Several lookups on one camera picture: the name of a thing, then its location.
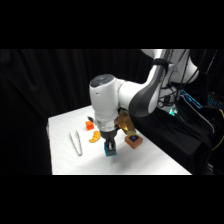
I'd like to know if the orange toy croissant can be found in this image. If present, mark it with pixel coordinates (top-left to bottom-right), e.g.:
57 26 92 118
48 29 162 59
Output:
88 130 101 144

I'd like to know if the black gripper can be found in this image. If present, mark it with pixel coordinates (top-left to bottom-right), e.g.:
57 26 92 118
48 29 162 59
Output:
99 129 120 152

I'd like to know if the blue cube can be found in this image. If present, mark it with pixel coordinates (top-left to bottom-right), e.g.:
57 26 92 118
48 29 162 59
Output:
103 143 118 158

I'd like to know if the wooden block with dark recess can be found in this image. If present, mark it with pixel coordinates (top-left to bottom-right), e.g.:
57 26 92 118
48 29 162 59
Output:
124 133 144 150

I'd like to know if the blue-lit electronic device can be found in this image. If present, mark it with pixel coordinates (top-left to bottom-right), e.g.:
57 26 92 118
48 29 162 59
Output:
179 88 204 110

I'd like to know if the black cloth-covered robot stand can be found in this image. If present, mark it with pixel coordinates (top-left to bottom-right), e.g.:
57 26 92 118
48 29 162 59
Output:
131 99 214 175

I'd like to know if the black curtain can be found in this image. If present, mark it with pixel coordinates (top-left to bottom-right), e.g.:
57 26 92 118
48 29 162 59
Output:
0 49 224 176

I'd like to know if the yellow cable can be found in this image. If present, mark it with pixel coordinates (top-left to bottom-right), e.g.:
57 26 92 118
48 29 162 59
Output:
211 108 224 152

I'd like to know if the cyan-lit electronic device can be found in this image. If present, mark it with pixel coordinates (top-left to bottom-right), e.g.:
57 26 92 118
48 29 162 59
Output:
206 94 224 108

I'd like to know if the orange cube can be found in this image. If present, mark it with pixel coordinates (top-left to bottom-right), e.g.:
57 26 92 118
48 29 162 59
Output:
85 120 95 131

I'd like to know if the black cable bundle on arm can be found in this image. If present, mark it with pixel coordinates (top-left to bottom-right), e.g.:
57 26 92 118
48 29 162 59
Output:
156 49 201 108

